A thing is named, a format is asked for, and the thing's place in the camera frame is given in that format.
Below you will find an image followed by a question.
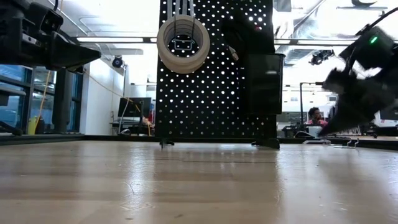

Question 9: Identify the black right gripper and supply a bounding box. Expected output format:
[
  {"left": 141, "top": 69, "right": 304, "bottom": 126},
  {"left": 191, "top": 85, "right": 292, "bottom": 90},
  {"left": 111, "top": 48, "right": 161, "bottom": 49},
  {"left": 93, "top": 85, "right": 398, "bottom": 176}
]
[{"left": 318, "top": 67, "right": 398, "bottom": 138}]

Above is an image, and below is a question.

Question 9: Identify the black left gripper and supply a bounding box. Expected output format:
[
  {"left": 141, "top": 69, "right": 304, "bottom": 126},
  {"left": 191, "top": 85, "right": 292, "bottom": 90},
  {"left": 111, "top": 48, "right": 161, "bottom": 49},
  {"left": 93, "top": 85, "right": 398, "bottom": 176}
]
[{"left": 0, "top": 0, "right": 103, "bottom": 75}]

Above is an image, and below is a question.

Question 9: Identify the black metal pegboard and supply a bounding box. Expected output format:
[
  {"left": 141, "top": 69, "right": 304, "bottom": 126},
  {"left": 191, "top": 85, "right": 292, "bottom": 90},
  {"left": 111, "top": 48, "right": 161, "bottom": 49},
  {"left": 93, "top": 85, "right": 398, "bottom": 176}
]
[{"left": 154, "top": 0, "right": 280, "bottom": 149}]

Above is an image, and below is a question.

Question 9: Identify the person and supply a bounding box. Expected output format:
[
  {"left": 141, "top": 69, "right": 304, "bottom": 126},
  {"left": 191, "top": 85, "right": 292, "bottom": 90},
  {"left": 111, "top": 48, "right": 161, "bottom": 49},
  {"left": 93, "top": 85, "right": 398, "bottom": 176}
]
[{"left": 306, "top": 106, "right": 329, "bottom": 128}]

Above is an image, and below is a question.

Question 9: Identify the white box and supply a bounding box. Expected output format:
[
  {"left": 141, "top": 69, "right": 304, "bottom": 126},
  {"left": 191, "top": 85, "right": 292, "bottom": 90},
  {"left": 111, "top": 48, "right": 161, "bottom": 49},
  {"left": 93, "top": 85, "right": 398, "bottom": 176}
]
[{"left": 307, "top": 125, "right": 324, "bottom": 138}]

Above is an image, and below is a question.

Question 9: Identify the long ceiling light bar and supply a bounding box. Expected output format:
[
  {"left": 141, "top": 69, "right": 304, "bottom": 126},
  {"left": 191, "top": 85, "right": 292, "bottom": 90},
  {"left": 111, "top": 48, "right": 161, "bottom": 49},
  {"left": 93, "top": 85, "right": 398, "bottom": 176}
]
[
  {"left": 273, "top": 39, "right": 355, "bottom": 47},
  {"left": 76, "top": 36, "right": 158, "bottom": 44}
]

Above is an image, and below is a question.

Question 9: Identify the black vertical column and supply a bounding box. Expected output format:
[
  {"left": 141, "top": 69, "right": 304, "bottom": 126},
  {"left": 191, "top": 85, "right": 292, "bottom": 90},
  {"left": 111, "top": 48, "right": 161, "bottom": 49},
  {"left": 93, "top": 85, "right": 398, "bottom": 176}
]
[{"left": 52, "top": 67, "right": 76, "bottom": 134}]

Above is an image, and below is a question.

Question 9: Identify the black ceiling spotlight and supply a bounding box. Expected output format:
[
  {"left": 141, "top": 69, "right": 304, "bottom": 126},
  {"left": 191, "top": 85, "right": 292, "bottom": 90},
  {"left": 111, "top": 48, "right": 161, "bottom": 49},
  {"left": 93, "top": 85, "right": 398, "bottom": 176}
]
[{"left": 308, "top": 49, "right": 336, "bottom": 67}]

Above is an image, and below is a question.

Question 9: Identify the black computer monitor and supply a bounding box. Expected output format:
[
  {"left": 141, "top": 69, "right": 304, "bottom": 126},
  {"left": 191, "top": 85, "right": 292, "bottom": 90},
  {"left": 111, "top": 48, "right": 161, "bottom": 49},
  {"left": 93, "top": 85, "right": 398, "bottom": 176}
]
[{"left": 117, "top": 96, "right": 152, "bottom": 119}]

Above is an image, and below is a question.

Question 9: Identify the yellow container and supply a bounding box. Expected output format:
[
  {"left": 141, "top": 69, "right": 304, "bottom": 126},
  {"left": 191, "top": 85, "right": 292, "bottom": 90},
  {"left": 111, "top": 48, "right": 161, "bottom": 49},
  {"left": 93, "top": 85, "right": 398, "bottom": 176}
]
[{"left": 27, "top": 115, "right": 45, "bottom": 136}]

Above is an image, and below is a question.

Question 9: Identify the black pegboard bin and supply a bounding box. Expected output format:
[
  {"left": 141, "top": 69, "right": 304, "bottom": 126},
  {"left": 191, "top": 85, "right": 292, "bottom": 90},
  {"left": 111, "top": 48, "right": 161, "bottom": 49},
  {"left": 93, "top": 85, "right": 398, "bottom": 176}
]
[{"left": 245, "top": 52, "right": 286, "bottom": 116}]

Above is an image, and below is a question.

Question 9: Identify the black ceiling fixture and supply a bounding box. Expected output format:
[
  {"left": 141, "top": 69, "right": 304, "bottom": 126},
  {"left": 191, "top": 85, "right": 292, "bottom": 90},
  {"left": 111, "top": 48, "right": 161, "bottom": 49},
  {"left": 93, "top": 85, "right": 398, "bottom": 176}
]
[{"left": 335, "top": 0, "right": 389, "bottom": 18}]

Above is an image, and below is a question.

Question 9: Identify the loose silver wire hook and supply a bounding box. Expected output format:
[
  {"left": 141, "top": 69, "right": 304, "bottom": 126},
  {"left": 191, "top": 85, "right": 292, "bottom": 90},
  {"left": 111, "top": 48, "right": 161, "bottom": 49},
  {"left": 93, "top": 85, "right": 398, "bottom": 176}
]
[{"left": 334, "top": 136, "right": 360, "bottom": 149}]

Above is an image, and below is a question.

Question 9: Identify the round black wall camera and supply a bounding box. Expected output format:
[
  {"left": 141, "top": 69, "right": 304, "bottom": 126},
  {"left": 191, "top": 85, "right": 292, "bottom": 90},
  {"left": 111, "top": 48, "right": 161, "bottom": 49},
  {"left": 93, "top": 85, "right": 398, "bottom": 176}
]
[{"left": 111, "top": 55, "right": 126, "bottom": 70}]

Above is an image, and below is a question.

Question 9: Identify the yellow cable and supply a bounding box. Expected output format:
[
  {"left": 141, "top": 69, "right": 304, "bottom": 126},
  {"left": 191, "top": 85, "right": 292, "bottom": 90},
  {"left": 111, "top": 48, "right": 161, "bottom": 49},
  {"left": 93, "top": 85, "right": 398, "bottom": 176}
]
[{"left": 33, "top": 0, "right": 152, "bottom": 136}]

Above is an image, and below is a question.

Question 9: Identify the window with black frame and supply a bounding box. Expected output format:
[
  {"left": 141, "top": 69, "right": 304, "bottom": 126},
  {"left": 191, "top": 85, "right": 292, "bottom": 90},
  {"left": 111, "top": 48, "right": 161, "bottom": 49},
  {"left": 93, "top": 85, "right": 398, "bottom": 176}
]
[{"left": 0, "top": 63, "right": 85, "bottom": 135}]

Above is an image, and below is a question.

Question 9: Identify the silver ceiling duct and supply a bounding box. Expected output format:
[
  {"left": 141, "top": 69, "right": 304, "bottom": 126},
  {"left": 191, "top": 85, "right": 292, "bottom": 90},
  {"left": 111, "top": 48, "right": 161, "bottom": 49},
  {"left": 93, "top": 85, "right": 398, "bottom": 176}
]
[{"left": 275, "top": 46, "right": 315, "bottom": 68}]

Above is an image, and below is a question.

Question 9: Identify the long double wire peg hook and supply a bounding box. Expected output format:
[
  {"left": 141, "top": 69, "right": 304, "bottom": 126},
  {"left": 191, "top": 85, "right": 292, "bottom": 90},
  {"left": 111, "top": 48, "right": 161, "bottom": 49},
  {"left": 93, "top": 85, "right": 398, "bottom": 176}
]
[{"left": 170, "top": 15, "right": 197, "bottom": 51}]

